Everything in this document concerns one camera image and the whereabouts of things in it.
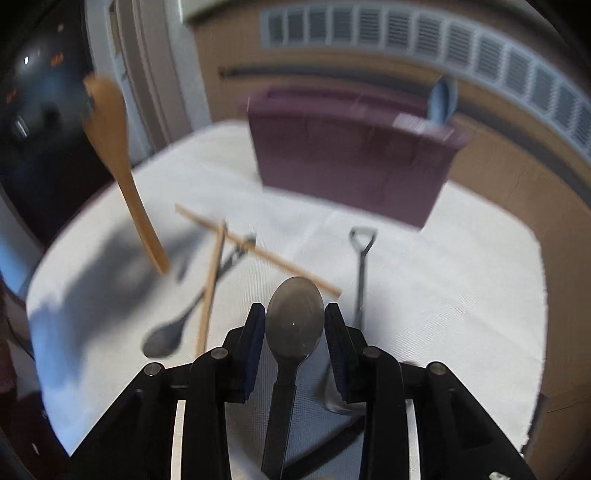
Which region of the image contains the wooden chopstick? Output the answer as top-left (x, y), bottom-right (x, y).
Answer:
top-left (195, 221), bottom-right (228, 358)
top-left (175, 204), bottom-right (342, 298)

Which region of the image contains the black handled metal spoon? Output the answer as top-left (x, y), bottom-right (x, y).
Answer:
top-left (262, 277), bottom-right (324, 479)

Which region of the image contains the shovel handle metal spoon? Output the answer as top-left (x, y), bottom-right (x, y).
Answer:
top-left (322, 225), bottom-right (379, 414)

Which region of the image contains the brown wooden spoon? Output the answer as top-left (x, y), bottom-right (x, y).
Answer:
top-left (83, 75), bottom-right (170, 275)

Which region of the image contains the cream tablecloth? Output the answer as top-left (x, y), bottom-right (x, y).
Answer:
top-left (26, 122), bottom-right (547, 479)

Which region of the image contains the purple plastic utensil caddy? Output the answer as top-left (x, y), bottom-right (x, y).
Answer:
top-left (245, 86), bottom-right (473, 228)

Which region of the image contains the large grey vent grille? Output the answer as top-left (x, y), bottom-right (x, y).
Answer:
top-left (259, 3), bottom-right (590, 160)

